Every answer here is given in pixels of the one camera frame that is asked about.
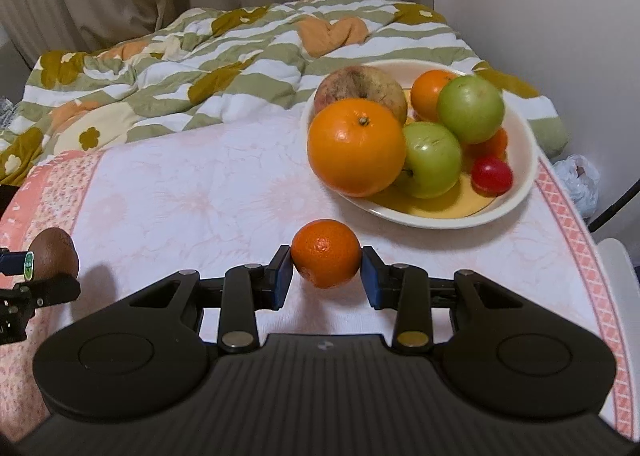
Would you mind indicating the red tomato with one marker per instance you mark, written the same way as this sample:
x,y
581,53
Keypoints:
x,y
491,175

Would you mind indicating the brown kiwi with sticker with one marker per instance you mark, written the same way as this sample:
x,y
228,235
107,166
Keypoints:
x,y
54,253

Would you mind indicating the medium orange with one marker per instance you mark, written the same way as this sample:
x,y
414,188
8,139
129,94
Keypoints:
x,y
356,147

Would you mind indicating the small mandarin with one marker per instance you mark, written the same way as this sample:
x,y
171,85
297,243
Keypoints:
x,y
326,253
494,147

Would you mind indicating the pink floral table cloth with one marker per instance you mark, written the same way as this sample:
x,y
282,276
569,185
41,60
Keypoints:
x,y
216,197

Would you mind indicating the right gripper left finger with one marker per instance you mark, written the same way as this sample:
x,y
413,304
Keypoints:
x,y
249,288

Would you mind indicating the green striped floral blanket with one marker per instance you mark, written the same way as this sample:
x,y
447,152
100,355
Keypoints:
x,y
213,67

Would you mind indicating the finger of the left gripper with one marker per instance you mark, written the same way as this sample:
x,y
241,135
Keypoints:
x,y
17,263
59,289

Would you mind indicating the yellow red apple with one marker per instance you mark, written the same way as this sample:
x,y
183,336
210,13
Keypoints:
x,y
366,82

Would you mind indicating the large orange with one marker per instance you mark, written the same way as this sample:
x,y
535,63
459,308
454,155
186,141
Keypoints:
x,y
425,92

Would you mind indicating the green apple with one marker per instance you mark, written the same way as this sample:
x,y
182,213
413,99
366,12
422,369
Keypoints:
x,y
433,160
471,108

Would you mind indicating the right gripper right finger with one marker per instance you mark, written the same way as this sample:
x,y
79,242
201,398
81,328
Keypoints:
x,y
405,289

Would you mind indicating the white plastic bag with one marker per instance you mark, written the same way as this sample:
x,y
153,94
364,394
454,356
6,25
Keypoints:
x,y
581,181

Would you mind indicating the cream bowl with cartoon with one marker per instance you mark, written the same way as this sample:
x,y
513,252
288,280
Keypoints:
x,y
463,207

